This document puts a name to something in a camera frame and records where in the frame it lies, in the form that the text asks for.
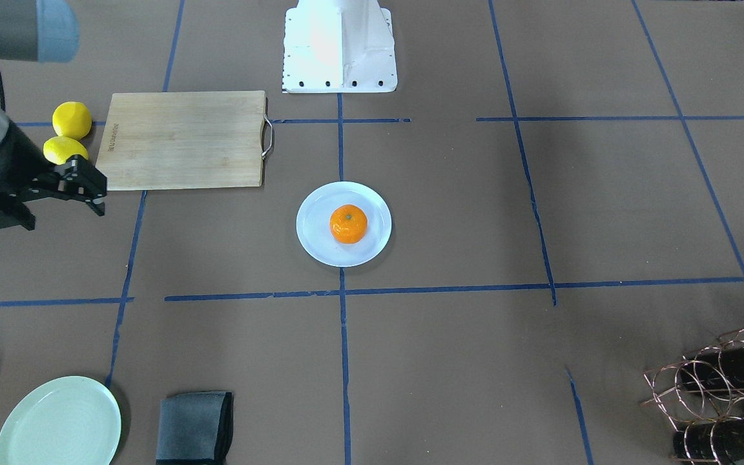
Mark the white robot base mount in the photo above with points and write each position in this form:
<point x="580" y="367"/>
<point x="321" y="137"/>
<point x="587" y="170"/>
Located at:
<point x="339" y="46"/>

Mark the grey folded cloth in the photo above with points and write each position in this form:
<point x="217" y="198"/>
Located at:
<point x="195" y="428"/>

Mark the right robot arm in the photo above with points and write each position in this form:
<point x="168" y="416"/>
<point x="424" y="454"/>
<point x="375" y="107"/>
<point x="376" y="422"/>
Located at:
<point x="40" y="31"/>

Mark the copper wire bottle rack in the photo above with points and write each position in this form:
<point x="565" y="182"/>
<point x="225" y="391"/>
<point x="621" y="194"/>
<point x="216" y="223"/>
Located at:
<point x="677" y="405"/>

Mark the bamboo cutting board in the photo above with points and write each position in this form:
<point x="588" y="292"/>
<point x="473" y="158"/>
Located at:
<point x="185" y="140"/>

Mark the orange mandarin fruit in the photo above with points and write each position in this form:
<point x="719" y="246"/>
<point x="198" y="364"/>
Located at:
<point x="348" y="224"/>

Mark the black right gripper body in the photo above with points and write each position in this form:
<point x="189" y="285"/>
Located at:
<point x="19" y="154"/>

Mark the light green plate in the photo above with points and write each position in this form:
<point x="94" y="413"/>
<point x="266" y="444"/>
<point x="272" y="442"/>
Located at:
<point x="69" y="420"/>

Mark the lower yellow lemon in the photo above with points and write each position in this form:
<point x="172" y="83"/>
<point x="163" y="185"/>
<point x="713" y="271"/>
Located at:
<point x="59" y="149"/>

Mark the yellow lemon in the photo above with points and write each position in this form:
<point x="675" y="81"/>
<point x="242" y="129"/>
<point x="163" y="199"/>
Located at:
<point x="59" y="149"/>
<point x="72" y="119"/>

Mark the light blue plate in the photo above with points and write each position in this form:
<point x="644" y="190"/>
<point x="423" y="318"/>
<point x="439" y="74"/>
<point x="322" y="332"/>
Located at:
<point x="313" y="224"/>

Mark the upper yellow lemon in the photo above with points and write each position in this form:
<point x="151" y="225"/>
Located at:
<point x="72" y="119"/>

